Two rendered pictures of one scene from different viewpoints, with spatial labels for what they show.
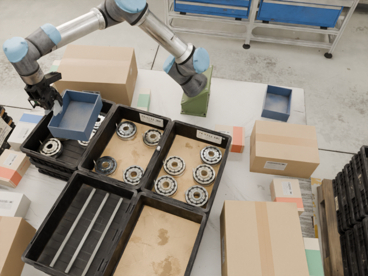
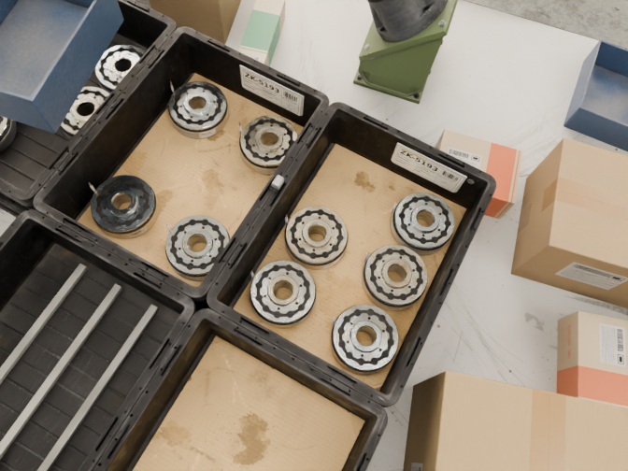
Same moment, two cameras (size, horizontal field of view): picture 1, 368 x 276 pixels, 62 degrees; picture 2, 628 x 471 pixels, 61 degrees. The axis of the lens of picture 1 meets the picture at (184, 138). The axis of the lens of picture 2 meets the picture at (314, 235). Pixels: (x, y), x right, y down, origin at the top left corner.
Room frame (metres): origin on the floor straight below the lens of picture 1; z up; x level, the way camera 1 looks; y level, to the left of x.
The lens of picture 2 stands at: (0.38, 0.04, 1.66)
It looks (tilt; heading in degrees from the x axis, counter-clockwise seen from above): 68 degrees down; 1
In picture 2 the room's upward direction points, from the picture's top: 9 degrees clockwise
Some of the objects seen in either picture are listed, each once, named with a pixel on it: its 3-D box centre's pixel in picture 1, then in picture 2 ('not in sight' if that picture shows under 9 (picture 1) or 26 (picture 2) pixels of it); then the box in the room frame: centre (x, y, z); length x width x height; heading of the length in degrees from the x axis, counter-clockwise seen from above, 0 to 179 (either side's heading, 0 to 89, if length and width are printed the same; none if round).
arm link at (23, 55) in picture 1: (21, 56); not in sight; (0.80, 0.54, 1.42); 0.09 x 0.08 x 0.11; 149
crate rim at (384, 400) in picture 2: (188, 162); (359, 239); (0.68, -0.02, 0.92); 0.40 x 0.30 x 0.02; 161
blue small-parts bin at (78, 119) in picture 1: (76, 115); (29, 38); (0.80, 0.45, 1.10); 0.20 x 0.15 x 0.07; 172
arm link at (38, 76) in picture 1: (32, 74); not in sight; (0.80, 0.54, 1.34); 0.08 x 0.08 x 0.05
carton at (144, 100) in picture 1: (143, 106); (258, 47); (1.16, 0.24, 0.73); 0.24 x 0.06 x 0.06; 177
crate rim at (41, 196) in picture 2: (127, 143); (191, 151); (0.78, 0.26, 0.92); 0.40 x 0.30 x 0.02; 161
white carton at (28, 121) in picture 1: (30, 132); not in sight; (0.96, 0.83, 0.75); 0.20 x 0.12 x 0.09; 171
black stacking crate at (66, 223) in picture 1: (86, 228); (37, 383); (0.40, 0.39, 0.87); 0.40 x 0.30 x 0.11; 161
